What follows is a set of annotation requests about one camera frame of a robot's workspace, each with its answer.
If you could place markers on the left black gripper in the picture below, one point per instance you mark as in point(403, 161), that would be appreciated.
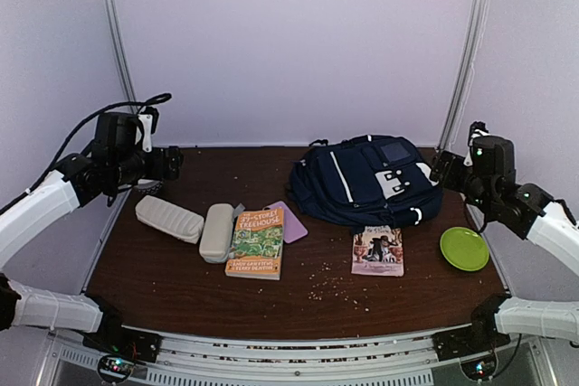
point(157, 171)

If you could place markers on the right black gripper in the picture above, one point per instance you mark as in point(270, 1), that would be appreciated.
point(439, 165)

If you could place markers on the navy blue backpack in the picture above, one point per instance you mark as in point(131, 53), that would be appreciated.
point(371, 180)

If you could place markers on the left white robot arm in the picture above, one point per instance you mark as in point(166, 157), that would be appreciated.
point(70, 183)

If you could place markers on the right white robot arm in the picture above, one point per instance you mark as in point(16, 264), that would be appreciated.
point(533, 215)

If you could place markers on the white patterned bowl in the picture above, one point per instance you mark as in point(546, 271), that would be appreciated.
point(146, 187)

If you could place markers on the beige ribbed pencil case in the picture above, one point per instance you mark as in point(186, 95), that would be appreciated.
point(170, 219)

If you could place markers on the green plate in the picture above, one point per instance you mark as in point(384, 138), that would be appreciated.
point(464, 249)

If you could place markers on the beige glasses case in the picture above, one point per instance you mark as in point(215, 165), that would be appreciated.
point(217, 235)

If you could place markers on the pink story book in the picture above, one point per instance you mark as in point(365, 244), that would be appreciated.
point(378, 251)

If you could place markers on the orange treehouse book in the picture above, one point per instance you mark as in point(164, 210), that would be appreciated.
point(257, 245)

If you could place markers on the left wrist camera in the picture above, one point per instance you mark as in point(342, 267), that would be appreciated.
point(146, 127)

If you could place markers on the right aluminium frame post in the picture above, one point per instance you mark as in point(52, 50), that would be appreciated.
point(465, 74)

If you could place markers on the aluminium frame post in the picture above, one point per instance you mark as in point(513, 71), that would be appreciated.
point(465, 74)
point(119, 50)

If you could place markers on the left aluminium frame post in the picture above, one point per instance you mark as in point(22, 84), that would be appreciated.
point(119, 50)

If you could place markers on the front aluminium rail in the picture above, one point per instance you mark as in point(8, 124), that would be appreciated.
point(399, 359)

